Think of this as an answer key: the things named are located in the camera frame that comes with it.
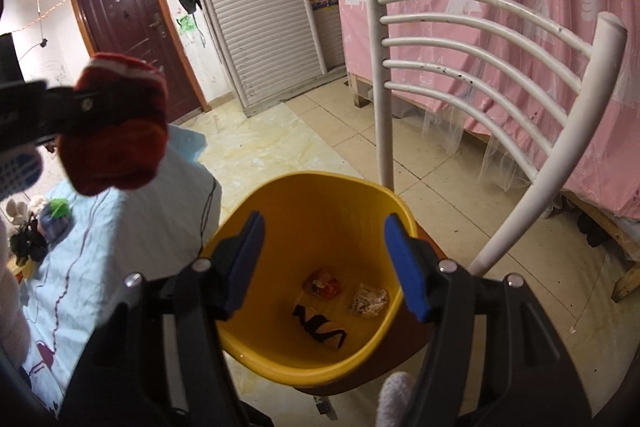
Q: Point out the green toy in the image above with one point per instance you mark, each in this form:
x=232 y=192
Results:
x=60 y=208

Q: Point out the black shoe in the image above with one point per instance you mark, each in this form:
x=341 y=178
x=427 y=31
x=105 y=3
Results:
x=594 y=229

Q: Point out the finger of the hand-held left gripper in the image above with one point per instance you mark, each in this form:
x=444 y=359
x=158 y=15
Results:
x=20 y=172
x=90 y=107

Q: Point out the person's left forearm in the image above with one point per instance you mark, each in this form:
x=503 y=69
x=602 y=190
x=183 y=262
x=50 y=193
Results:
x=12 y=297

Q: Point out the white metal chair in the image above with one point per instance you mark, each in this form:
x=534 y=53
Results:
x=378 y=82

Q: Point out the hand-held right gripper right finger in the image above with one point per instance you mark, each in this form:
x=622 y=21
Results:
x=405 y=267

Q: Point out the white plush item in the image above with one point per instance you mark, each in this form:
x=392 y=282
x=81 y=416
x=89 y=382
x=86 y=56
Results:
x=20 y=209

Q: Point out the crumpled white wrapper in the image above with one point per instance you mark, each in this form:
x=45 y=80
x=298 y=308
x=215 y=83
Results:
x=370 y=301

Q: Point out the yellow plastic bin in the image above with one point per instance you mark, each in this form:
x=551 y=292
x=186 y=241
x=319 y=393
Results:
x=310 y=207

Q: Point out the red knit sock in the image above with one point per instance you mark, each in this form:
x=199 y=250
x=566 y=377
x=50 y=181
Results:
x=115 y=157

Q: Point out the black television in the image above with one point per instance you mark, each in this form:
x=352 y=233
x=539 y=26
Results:
x=7 y=57

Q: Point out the green plastic bag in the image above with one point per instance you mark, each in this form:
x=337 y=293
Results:
x=187 y=24

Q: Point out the black cloth item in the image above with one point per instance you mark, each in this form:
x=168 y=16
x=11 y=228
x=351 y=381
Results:
x=27 y=244

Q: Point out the dark red door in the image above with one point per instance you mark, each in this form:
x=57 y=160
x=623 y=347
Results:
x=125 y=22

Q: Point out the white louvered wardrobe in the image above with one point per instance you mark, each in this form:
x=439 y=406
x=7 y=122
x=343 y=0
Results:
x=250 y=32

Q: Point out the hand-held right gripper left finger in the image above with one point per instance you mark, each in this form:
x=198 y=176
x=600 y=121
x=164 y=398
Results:
x=245 y=267

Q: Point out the person's right hand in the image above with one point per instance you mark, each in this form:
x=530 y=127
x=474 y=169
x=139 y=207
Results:
x=396 y=399

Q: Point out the white tulle bed skirt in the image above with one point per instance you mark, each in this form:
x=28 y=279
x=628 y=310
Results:
x=495 y=167

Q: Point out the red snack wrapper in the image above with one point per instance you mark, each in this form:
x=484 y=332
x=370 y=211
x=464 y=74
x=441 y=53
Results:
x=324 y=283

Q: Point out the light blue blanket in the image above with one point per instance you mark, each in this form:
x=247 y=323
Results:
x=125 y=217

